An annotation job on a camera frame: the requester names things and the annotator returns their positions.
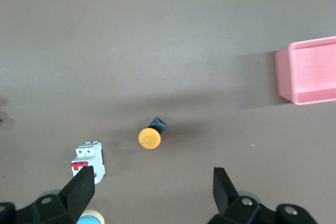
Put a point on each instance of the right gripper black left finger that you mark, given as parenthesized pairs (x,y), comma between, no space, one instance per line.
(76,195)

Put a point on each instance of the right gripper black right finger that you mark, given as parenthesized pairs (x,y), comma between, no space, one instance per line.
(225,197)

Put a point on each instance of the yellow push button switch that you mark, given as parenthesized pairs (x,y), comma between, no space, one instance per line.
(149,138)

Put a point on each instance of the blue dome knob cream base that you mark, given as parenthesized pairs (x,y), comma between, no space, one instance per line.
(90,219)

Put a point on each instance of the white circuit breaker red lever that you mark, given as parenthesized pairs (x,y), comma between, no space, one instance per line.
(90,155)

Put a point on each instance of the pink plastic bin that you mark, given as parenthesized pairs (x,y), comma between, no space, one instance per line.
(309,72)

